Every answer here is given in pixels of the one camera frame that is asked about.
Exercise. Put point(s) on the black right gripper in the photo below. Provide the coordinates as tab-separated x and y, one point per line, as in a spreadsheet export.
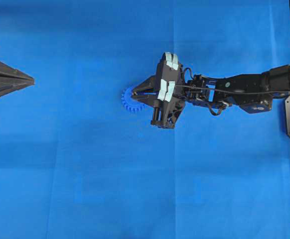
167	76

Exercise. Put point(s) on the small blue shaft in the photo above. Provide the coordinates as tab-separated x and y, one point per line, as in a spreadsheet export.
145	93

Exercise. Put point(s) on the small blue gear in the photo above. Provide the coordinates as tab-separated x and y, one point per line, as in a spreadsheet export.
129	103

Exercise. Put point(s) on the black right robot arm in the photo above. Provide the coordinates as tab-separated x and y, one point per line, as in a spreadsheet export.
253	93

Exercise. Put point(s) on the blue table mat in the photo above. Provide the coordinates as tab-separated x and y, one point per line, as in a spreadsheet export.
75	164

